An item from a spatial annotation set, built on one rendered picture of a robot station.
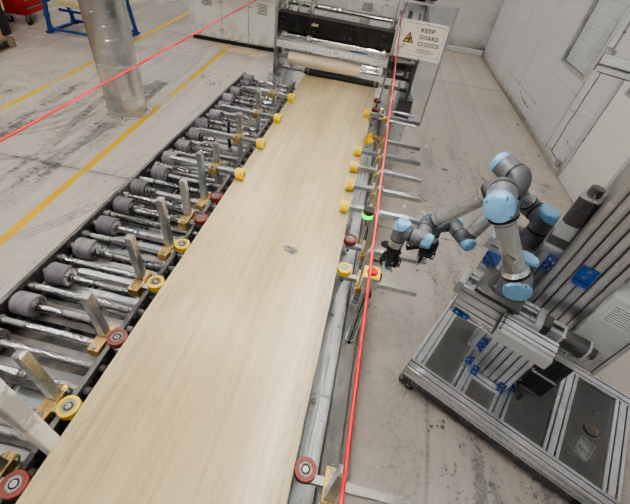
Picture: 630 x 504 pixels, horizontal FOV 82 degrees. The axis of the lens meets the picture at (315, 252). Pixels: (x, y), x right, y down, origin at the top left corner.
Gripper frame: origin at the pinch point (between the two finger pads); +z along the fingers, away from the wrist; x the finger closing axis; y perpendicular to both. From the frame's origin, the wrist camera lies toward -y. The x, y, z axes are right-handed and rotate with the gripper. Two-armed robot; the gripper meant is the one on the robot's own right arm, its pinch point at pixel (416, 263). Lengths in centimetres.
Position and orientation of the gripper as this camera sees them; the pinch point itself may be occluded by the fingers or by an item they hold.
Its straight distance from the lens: 227.6
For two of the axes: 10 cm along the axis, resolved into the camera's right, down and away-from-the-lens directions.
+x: 1.9, -6.7, 7.2
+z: -1.1, 7.1, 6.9
